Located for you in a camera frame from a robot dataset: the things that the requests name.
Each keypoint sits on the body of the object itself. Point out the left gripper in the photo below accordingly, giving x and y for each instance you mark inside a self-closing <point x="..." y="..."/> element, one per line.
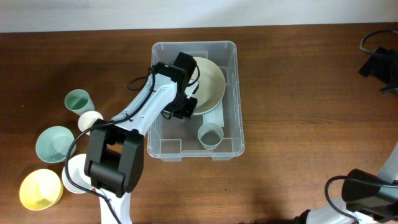
<point x="188" y="111"/>

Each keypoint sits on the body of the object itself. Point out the cream bowl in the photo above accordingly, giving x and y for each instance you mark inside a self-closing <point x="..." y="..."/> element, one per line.
<point x="211" y="85"/>

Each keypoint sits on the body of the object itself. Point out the grey cup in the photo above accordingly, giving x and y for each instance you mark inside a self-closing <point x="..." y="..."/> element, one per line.
<point x="210" y="136"/>

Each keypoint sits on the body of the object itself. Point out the cream cup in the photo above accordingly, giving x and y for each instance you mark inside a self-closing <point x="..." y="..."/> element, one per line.
<point x="87" y="119"/>

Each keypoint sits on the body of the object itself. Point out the green cup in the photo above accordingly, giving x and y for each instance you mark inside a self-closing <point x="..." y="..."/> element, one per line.
<point x="79" y="102"/>

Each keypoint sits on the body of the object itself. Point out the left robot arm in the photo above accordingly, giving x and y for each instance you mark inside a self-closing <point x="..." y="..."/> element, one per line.
<point x="115" y="155"/>

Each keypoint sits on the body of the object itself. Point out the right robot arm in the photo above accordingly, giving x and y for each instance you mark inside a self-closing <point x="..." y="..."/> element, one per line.
<point x="361" y="197"/>

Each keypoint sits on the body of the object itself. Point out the white label in container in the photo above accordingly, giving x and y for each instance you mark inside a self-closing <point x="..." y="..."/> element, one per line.
<point x="215" y="116"/>

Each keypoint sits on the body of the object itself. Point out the small white bowl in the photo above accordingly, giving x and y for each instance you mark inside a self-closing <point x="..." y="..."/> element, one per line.
<point x="76" y="171"/>

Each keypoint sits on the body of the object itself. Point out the small green bowl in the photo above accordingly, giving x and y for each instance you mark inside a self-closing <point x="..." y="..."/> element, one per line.
<point x="52" y="145"/>

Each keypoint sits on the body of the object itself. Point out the small yellow bowl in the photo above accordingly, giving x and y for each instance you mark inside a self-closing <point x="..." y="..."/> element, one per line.
<point x="41" y="189"/>

